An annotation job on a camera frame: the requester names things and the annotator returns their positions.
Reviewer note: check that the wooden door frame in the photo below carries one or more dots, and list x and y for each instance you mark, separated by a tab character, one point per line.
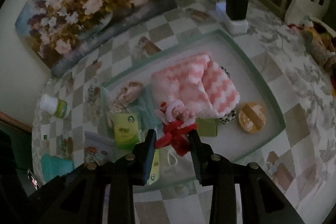
13	121

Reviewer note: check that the pink ruffled cloth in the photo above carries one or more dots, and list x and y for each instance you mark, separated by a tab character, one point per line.
128	94

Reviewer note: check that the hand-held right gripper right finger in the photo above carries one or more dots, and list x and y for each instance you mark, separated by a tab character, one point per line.
195	153

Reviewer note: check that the white tray with green rim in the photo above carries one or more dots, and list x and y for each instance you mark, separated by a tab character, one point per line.
252	87

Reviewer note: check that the green bottle with white cap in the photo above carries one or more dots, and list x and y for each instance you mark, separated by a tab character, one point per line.
59	108

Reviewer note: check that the black charger adapter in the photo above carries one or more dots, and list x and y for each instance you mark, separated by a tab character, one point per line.
236	6

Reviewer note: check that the white power strip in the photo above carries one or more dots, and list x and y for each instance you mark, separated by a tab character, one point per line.
237	27

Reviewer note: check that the floral painting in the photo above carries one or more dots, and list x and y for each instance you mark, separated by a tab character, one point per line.
86	3

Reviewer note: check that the black smartphone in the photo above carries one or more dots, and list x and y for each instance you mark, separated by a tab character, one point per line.
33	179

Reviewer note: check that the leopard print scrunchie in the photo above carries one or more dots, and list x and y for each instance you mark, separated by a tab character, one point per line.
227	118

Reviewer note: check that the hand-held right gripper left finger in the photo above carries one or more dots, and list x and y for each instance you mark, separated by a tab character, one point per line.
150	155

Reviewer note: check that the light green cloth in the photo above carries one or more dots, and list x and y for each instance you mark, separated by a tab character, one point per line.
207	127

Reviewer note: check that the red and pink scrunchie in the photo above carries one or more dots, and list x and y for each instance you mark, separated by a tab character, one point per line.
173	132

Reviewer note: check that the green tissue packet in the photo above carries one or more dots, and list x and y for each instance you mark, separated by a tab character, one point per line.
124	132

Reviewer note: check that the pile of colourful toys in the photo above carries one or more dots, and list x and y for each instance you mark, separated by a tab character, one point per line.
317	48

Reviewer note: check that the pink fluffy towel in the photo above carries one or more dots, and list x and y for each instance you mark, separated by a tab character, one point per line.
189	82

